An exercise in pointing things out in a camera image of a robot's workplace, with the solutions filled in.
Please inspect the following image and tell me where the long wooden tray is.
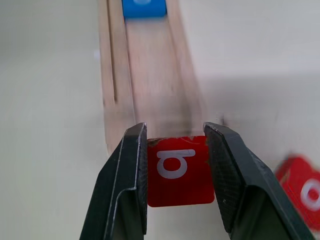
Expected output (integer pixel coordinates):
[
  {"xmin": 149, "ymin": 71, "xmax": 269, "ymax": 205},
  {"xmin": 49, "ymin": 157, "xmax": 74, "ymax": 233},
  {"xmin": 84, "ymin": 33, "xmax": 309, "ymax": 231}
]
[{"xmin": 97, "ymin": 0, "xmax": 208, "ymax": 157}]

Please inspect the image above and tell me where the blue letter o block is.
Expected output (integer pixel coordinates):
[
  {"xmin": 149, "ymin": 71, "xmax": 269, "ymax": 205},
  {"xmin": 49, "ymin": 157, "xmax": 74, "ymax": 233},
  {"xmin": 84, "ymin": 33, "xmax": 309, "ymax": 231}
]
[{"xmin": 121, "ymin": 0, "xmax": 167, "ymax": 19}]

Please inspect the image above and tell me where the red letter o block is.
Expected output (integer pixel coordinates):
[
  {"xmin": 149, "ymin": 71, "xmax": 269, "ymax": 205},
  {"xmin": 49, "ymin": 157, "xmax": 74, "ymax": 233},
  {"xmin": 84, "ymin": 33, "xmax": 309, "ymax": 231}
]
[{"xmin": 274, "ymin": 154, "xmax": 320, "ymax": 230}]

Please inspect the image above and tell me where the red letter b block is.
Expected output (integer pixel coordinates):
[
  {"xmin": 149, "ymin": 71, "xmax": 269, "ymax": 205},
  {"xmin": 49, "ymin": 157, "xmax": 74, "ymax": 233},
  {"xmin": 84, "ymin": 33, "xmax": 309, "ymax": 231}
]
[{"xmin": 146, "ymin": 135, "xmax": 216, "ymax": 208}]

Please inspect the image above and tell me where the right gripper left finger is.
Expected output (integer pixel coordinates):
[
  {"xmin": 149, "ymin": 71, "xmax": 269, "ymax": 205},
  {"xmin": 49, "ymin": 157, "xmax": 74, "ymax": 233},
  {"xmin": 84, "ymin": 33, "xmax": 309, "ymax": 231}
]
[{"xmin": 79, "ymin": 122, "xmax": 149, "ymax": 240}]

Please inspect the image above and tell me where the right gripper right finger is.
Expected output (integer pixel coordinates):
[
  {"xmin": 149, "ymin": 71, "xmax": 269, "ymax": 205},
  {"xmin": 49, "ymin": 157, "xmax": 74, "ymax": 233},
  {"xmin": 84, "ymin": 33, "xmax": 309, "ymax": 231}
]
[{"xmin": 203, "ymin": 121, "xmax": 316, "ymax": 240}]

